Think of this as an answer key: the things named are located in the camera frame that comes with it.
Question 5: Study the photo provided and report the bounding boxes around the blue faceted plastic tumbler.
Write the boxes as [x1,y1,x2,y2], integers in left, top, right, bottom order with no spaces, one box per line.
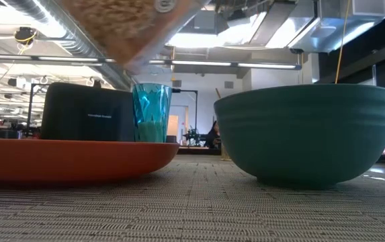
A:
[132,83,173,143]

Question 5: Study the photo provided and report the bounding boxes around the black toaster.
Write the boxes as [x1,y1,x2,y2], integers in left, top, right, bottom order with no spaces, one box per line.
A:
[40,82,136,142]

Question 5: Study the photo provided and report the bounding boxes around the Cinnamon Cheerios cereal box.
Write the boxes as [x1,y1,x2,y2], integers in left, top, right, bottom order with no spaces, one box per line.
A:
[60,0,210,75]

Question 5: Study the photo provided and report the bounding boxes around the black stand with crossbar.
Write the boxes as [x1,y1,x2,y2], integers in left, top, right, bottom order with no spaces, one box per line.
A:
[171,88,199,135]

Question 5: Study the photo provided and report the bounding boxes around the person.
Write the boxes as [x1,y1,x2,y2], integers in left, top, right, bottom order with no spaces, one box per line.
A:
[204,120,222,149]

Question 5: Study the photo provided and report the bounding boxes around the long linear ceiling light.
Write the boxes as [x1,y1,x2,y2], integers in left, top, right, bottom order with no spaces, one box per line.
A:
[0,53,302,71]

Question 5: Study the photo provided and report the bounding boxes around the beige woven placemat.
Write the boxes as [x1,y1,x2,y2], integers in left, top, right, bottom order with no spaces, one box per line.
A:
[0,154,385,242]

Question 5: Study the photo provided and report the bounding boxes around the green ceramic bowl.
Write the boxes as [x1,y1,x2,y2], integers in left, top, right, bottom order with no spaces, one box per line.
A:
[213,83,385,190]

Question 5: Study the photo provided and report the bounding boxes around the orange plate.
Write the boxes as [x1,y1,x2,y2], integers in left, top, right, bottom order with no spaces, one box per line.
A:
[0,137,180,184]

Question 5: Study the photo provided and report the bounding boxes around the black ceiling-mounted device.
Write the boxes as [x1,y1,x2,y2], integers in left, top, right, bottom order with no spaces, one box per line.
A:
[13,26,38,46]

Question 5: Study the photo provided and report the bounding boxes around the gold wire rack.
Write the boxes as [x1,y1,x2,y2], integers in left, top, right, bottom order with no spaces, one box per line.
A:
[220,143,234,162]

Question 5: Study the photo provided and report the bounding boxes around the silver spiral air duct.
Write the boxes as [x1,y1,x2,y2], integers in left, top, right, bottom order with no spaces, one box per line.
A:
[6,0,133,91]

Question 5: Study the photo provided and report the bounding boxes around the black metal frame stand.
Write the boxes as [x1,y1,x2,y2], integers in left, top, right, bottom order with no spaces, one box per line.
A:
[26,83,50,136]

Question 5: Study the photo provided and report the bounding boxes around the yellow hanging cable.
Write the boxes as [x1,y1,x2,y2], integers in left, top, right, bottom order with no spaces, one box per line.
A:
[334,0,351,85]

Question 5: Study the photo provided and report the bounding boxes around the large sheet metal duct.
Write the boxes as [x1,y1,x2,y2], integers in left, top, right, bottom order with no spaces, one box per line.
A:
[288,0,385,54]

